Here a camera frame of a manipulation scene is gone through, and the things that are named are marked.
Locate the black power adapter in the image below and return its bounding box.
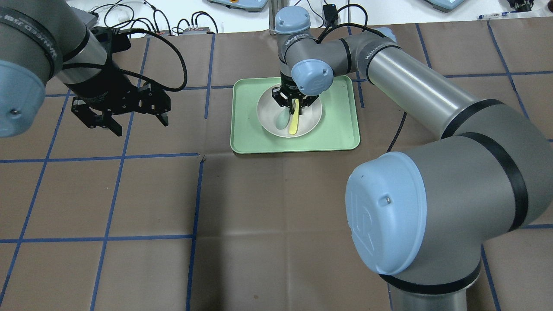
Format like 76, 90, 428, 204
322, 4, 339, 28

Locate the small red connector box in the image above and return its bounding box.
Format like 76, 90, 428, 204
144, 29, 172, 37

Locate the white round plate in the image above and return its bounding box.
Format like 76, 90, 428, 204
256, 87, 323, 138

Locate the small grey connector box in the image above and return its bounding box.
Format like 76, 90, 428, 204
180, 26, 213, 35

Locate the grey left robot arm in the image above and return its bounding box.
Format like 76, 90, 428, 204
0, 0, 171, 137

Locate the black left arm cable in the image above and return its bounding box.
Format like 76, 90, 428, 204
93, 27, 188, 92

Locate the aluminium frame post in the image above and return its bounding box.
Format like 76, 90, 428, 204
268, 0, 283, 35

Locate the green plastic spoon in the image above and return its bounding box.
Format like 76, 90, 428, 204
275, 108, 291, 130

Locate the yellow plastic fork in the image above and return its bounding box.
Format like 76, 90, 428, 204
288, 99, 300, 136

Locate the black braided cable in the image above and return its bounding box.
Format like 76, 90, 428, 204
386, 111, 407, 153

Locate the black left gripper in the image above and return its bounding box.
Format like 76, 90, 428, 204
69, 26, 171, 136

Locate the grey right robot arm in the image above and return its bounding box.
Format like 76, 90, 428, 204
274, 6, 552, 311

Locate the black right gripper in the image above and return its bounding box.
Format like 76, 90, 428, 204
271, 72, 318, 116

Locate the grey usb hub box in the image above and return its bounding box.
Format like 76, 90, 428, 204
70, 6, 99, 29

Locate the light green tray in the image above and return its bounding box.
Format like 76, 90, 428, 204
230, 76, 361, 154

